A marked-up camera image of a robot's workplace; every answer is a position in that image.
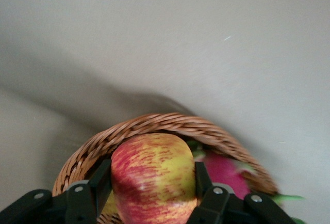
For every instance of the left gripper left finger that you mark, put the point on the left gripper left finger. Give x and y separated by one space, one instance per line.
77 203

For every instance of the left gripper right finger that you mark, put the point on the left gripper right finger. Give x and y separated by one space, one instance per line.
221 206

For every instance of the red yellow apple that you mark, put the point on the red yellow apple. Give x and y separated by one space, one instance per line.
154 177

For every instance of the pink dragon fruit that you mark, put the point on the pink dragon fruit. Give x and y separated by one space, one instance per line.
223 172

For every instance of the brown wicker basket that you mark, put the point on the brown wicker basket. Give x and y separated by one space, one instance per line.
165 123

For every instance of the large plain tablecloth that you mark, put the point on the large plain tablecloth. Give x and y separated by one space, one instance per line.
165 40

